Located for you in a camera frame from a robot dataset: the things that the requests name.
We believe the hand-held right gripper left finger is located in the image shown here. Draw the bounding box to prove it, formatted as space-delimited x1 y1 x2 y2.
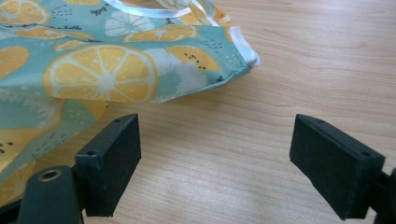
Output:
75 113 142 217

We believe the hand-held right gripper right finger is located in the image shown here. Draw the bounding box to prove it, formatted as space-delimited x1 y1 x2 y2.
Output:
289 113 387 221

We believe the lemon print fabric bag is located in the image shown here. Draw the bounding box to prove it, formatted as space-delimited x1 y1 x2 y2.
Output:
0 0 262 208

